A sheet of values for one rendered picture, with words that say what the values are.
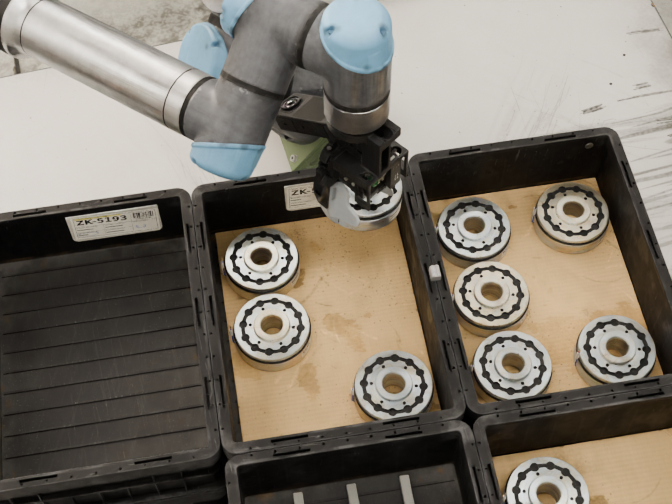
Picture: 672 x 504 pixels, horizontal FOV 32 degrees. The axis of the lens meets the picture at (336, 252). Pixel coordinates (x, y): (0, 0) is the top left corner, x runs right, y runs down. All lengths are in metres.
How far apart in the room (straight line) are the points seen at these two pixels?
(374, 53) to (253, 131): 0.17
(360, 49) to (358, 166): 0.21
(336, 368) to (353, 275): 0.15
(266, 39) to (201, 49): 0.49
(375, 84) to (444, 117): 0.72
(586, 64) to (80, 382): 1.01
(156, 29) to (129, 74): 1.74
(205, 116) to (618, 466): 0.68
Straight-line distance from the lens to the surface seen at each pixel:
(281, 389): 1.58
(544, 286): 1.67
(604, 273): 1.70
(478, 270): 1.64
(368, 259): 1.67
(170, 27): 3.11
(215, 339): 1.51
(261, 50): 1.29
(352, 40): 1.23
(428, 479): 1.53
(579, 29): 2.15
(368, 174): 1.39
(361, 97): 1.28
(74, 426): 1.60
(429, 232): 1.58
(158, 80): 1.35
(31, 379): 1.64
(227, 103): 1.30
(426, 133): 1.97
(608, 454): 1.57
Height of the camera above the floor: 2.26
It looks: 58 degrees down
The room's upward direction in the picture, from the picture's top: 2 degrees counter-clockwise
